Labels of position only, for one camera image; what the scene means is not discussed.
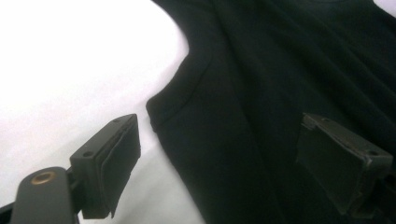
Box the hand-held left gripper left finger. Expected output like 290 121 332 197
69 113 142 220

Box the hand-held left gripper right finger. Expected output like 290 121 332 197
295 112 395 217

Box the black t-shirt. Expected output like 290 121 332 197
145 0 396 224

